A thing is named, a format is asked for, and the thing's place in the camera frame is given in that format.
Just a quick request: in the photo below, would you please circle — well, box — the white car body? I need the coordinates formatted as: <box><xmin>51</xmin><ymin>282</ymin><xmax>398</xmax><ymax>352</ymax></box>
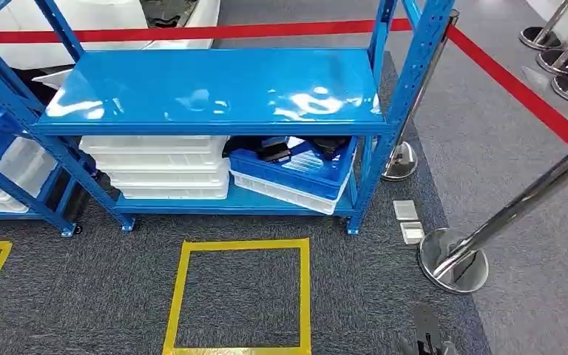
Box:
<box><xmin>0</xmin><ymin>0</ymin><xmax>222</xmax><ymax>72</ymax></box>

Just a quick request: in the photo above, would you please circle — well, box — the blue metal shelf rack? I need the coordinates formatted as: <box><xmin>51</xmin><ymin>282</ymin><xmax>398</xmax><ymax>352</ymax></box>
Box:
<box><xmin>0</xmin><ymin>107</ymin><xmax>85</xmax><ymax>240</ymax></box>
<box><xmin>0</xmin><ymin>0</ymin><xmax>457</xmax><ymax>236</ymax></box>

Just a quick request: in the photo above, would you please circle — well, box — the steel floor outlet plate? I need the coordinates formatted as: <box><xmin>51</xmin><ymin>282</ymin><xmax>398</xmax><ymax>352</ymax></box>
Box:
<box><xmin>392</xmin><ymin>199</ymin><xmax>420</xmax><ymax>222</ymax></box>
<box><xmin>399</xmin><ymin>221</ymin><xmax>427</xmax><ymax>246</ymax></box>

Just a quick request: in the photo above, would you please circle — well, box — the yellow tape square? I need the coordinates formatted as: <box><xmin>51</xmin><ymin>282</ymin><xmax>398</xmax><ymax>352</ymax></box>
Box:
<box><xmin>161</xmin><ymin>237</ymin><xmax>313</xmax><ymax>355</ymax></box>

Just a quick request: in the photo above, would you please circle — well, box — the red barrier belt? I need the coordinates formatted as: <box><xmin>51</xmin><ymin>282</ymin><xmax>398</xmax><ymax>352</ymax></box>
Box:
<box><xmin>446</xmin><ymin>24</ymin><xmax>568</xmax><ymax>146</ymax></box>
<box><xmin>0</xmin><ymin>18</ymin><xmax>413</xmax><ymax>45</ymax></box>

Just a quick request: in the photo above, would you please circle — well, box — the black plastic part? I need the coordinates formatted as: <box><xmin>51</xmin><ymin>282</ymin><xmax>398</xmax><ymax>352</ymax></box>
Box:
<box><xmin>221</xmin><ymin>135</ymin><xmax>294</xmax><ymax>163</ymax></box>
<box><xmin>311</xmin><ymin>136</ymin><xmax>353</xmax><ymax>162</ymax></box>

